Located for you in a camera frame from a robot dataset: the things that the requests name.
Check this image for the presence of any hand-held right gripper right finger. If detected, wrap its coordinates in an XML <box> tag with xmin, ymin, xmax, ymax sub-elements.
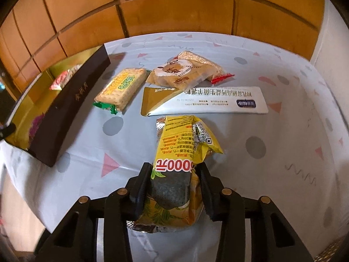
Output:
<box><xmin>196</xmin><ymin>162</ymin><xmax>314</xmax><ymax>262</ymax></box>

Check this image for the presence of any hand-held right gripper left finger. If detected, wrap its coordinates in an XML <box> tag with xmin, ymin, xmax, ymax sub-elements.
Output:
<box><xmin>35</xmin><ymin>162</ymin><xmax>152</xmax><ymax>262</ymax></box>

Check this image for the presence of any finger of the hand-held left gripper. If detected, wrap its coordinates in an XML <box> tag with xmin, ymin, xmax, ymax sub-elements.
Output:
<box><xmin>0</xmin><ymin>124</ymin><xmax>16</xmax><ymax>140</ymax></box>

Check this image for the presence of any purple snack packet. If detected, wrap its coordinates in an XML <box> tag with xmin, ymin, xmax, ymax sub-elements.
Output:
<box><xmin>29</xmin><ymin>113</ymin><xmax>45</xmax><ymax>145</ymax></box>

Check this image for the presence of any yellow seaweed snack packet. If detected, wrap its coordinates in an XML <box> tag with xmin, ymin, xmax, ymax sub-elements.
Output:
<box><xmin>126</xmin><ymin>115</ymin><xmax>224</xmax><ymax>234</ymax></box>

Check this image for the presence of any gold rectangular tin box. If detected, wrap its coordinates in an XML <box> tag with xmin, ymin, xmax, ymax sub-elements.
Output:
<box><xmin>4</xmin><ymin>44</ymin><xmax>111</xmax><ymax>168</ymax></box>

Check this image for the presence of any small red candy packet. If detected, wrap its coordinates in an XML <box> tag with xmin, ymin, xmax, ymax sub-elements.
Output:
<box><xmin>49</xmin><ymin>69</ymin><xmax>73</xmax><ymax>90</ymax></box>

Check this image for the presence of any long white gold sachet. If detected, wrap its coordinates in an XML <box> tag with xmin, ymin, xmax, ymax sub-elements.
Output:
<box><xmin>141</xmin><ymin>86</ymin><xmax>269</xmax><ymax>117</ymax></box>

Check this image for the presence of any green cracker packet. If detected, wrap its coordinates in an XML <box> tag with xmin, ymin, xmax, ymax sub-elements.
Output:
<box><xmin>93</xmin><ymin>68</ymin><xmax>151</xmax><ymax>114</ymax></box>

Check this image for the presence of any round pastry packet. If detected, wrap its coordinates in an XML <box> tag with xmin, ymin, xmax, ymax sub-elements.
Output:
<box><xmin>146</xmin><ymin>56</ymin><xmax>208</xmax><ymax>91</ymax></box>

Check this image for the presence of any grain bar with red end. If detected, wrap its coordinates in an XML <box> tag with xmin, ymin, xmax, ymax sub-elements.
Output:
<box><xmin>178</xmin><ymin>50</ymin><xmax>235</xmax><ymax>84</ymax></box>

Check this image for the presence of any white patterned tablecloth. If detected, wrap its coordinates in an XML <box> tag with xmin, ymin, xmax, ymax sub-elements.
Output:
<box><xmin>0</xmin><ymin>32</ymin><xmax>349</xmax><ymax>262</ymax></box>

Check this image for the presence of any wooden panelled wardrobe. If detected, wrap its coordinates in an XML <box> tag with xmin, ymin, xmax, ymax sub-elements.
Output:
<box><xmin>0</xmin><ymin>0</ymin><xmax>326</xmax><ymax>88</ymax></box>

